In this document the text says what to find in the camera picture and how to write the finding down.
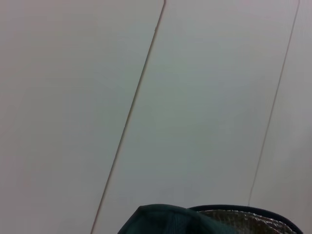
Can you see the dark teal insulated lunch bag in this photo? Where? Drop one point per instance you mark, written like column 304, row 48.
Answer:
column 170, row 221

